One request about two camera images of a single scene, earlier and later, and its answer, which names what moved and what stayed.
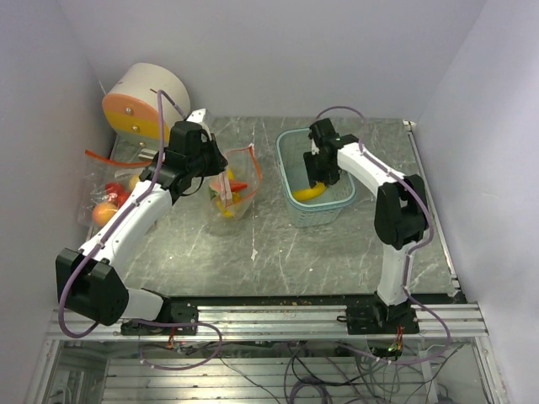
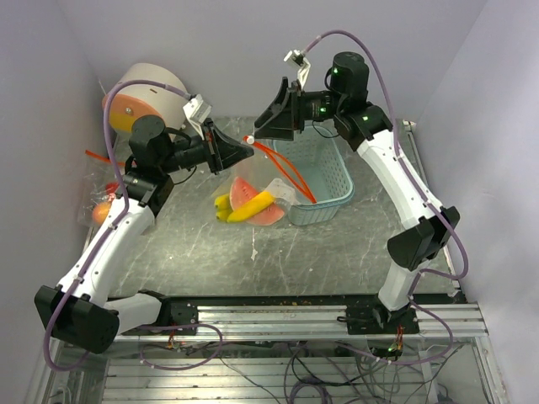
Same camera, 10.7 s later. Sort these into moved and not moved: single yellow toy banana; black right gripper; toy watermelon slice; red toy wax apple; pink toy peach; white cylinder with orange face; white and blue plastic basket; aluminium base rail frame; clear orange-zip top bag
Moved: toy watermelon slice; single yellow toy banana; black right gripper
Not moved: white cylinder with orange face; aluminium base rail frame; red toy wax apple; pink toy peach; clear orange-zip top bag; white and blue plastic basket
